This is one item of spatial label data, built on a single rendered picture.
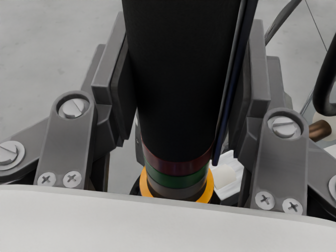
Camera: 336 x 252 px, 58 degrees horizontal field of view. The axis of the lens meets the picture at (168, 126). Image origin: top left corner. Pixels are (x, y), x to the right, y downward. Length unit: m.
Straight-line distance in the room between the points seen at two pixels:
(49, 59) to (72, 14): 0.63
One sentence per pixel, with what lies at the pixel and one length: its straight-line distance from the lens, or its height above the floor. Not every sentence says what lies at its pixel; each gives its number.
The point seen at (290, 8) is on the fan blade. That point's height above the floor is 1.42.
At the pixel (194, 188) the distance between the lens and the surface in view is 0.15.
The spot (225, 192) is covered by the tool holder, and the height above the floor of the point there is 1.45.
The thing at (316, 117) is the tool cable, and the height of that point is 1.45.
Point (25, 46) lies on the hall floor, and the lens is 2.91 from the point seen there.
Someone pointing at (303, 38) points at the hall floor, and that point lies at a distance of 2.93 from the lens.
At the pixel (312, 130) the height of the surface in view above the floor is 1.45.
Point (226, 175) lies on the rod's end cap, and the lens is 0.21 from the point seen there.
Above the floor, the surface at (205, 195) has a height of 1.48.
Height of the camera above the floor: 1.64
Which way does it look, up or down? 53 degrees down
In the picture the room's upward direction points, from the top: 1 degrees counter-clockwise
